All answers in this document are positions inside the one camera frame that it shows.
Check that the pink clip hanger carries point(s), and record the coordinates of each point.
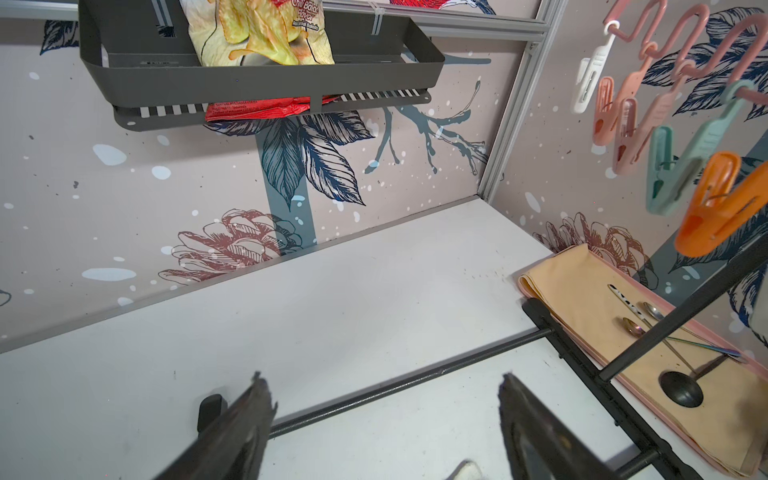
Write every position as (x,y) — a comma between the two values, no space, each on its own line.
(678,82)

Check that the dark wall basket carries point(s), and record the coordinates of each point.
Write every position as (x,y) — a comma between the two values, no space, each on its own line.
(142,58)

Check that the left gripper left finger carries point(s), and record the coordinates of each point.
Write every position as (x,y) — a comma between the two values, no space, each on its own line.
(233,446)

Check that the white yellow-trim work glove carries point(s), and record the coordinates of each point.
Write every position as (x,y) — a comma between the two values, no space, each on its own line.
(467,470)

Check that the tan pink-edged placemat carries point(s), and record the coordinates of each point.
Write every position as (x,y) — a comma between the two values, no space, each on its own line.
(729,430)

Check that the red cassava chips bag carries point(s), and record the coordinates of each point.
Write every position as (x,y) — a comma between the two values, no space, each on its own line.
(258,33)

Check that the iridescent spoon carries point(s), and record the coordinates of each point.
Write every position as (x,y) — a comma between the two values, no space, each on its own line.
(636,331)

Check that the black ladle spoon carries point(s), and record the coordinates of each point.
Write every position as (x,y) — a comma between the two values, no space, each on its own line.
(683,389)

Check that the orange clothespin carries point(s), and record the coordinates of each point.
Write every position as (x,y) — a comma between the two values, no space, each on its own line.
(720,204)

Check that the black clothes rack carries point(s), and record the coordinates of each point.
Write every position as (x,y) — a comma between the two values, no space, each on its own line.
(653,450)

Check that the silver spoon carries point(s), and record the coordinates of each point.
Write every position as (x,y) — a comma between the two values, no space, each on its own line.
(657,315)

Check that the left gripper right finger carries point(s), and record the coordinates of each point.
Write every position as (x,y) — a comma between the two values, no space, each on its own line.
(538,445)

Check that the mint green clothespin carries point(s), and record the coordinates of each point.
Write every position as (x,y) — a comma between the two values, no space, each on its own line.
(669,178)

